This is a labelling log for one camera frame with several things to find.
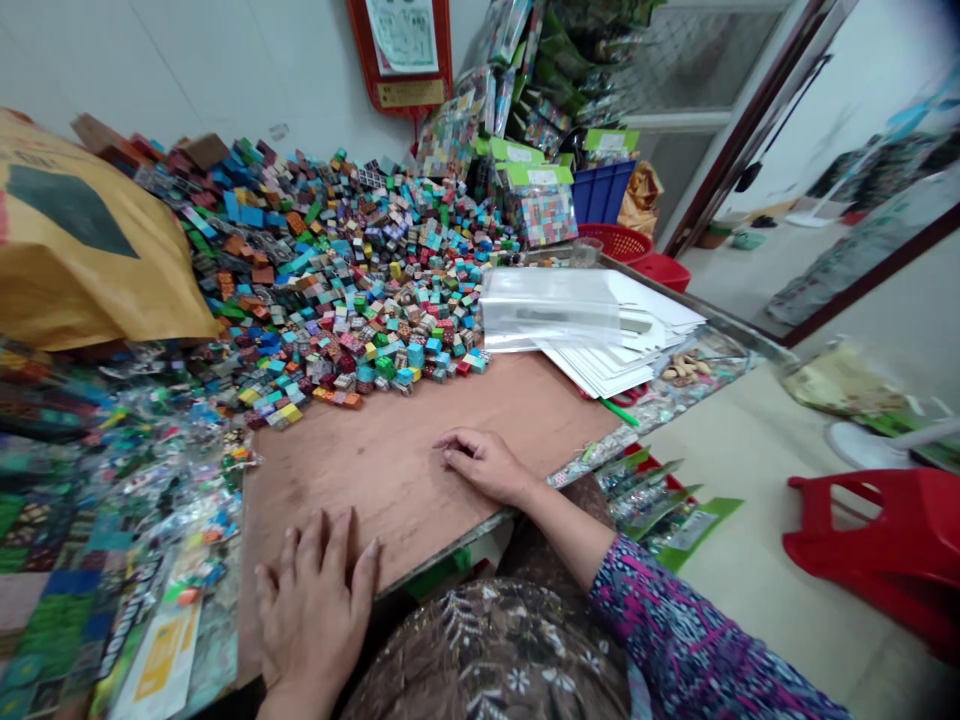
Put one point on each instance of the yellow woven sack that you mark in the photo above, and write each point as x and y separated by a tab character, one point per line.
82	247

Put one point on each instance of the heap of peanuts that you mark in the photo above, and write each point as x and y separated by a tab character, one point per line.
686	369

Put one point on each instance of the pile of bagged cube packs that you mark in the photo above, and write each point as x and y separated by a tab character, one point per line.
97	525

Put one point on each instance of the stack of white cards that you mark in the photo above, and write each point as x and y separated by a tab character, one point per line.
645	330

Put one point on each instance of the brown wooden board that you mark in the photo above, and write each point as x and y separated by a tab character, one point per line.
390	465

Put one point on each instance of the red plastic stool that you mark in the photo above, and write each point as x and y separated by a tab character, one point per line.
892	547

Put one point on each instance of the red scissors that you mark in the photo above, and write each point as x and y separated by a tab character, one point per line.
628	393

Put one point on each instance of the person's right hand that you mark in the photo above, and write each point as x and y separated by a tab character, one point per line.
491	469

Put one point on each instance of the red wall hanging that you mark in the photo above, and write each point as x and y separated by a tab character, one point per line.
401	56

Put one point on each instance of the stack of clear plastic bags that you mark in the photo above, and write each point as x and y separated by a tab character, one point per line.
547	304

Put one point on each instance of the blue plastic crate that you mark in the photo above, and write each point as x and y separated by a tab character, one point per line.
602	191

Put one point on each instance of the cube packet with green header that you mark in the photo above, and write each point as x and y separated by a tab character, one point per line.
541	210

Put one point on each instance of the clear glass cup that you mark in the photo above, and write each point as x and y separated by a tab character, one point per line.
587	253

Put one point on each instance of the pile of colourful printed cubes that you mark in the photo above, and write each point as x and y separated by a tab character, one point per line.
352	285

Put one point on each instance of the bundle of green-backed packets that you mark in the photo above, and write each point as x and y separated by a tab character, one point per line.
664	510

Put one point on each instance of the black hanging bag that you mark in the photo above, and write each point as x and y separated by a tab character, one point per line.
750	176

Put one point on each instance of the clear bag with green packets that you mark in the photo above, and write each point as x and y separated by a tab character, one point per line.
847	386

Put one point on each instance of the green pen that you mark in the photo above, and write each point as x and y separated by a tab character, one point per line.
619	412

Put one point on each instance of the white fan base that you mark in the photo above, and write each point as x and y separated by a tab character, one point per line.
870	444

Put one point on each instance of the heap of hanging cube packets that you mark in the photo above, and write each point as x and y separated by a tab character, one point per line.
525	82

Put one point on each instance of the brown framed door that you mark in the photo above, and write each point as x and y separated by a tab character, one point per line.
720	90

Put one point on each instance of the red plastic basket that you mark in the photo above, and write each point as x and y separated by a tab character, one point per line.
622	241

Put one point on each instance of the yellow plastic bag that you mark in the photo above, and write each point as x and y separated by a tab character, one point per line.
641	199

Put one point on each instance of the person's left hand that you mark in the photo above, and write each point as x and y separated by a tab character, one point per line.
315	622

